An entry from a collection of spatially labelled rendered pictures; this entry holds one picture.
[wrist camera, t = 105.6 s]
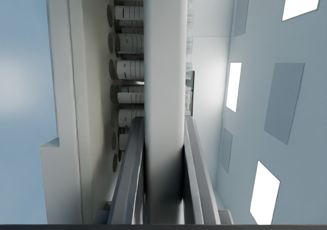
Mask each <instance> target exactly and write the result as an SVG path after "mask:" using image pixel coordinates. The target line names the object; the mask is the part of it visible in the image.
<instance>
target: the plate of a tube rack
mask: <svg viewBox="0 0 327 230"><path fill-rule="evenodd" d="M186 31H187V0H144V100H145V224H182V190H183V144H184V111H185V71H186Z"/></svg>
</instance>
